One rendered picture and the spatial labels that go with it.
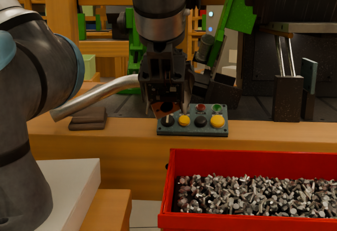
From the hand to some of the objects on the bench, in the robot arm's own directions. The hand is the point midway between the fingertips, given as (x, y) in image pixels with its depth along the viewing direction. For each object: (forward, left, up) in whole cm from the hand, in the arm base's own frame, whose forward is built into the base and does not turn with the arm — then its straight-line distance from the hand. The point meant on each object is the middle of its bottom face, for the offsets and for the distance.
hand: (168, 104), depth 69 cm
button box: (+7, -4, -11) cm, 14 cm away
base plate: (+37, -22, -11) cm, 44 cm away
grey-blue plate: (+21, -32, -9) cm, 39 cm away
